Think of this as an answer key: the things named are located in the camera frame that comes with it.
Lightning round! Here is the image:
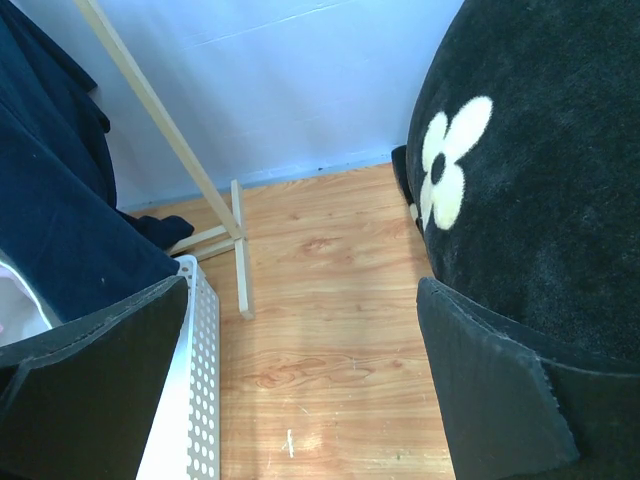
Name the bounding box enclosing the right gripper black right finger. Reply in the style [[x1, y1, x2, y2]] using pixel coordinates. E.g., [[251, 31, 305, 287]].
[[417, 277, 639, 479]]

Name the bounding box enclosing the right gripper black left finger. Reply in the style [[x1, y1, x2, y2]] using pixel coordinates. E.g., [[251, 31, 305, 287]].
[[1, 276, 188, 479]]

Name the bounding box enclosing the navy blue t shirt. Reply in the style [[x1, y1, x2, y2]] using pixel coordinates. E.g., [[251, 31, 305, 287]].
[[1, 1, 193, 322]]

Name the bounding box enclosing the white t shirt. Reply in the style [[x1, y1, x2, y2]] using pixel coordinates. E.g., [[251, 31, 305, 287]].
[[0, 252, 62, 347]]

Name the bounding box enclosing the white perforated plastic basket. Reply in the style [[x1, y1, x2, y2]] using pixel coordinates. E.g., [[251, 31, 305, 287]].
[[137, 255, 221, 480]]

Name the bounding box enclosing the wooden clothes rack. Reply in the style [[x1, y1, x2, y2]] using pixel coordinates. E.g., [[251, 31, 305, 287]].
[[76, 0, 256, 320]]

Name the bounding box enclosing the black floral plush blanket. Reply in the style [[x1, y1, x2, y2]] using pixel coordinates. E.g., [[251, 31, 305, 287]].
[[391, 1, 639, 362]]

